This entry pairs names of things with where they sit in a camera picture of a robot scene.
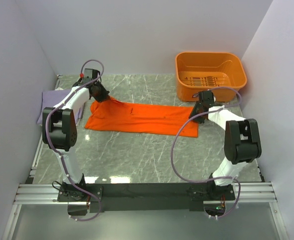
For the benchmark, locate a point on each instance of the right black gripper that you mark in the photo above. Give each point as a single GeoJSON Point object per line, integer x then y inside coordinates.
{"type": "Point", "coordinates": [192, 113]}

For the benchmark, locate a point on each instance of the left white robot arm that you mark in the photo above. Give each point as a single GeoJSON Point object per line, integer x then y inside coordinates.
{"type": "Point", "coordinates": [60, 131]}

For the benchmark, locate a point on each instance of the orange plastic basket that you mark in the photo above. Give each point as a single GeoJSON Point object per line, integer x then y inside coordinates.
{"type": "Point", "coordinates": [200, 71]}

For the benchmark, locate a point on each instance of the folded purple t shirt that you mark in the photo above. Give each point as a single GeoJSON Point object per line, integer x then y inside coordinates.
{"type": "Point", "coordinates": [77, 114]}

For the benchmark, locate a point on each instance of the aluminium table edge rail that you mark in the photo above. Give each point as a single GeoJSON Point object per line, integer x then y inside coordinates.
{"type": "Point", "coordinates": [45, 168]}

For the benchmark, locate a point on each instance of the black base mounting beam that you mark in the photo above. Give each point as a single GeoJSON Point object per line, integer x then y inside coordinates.
{"type": "Point", "coordinates": [110, 204]}

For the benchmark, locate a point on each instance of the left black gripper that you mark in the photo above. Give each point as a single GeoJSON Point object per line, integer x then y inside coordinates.
{"type": "Point", "coordinates": [105, 94]}

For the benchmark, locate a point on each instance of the front aluminium rail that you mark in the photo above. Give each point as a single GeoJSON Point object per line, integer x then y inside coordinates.
{"type": "Point", "coordinates": [245, 192]}

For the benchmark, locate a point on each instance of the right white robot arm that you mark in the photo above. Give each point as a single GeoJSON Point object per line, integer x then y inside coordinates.
{"type": "Point", "coordinates": [241, 144]}

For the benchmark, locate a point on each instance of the orange t shirt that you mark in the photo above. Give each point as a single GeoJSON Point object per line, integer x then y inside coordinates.
{"type": "Point", "coordinates": [117, 116]}

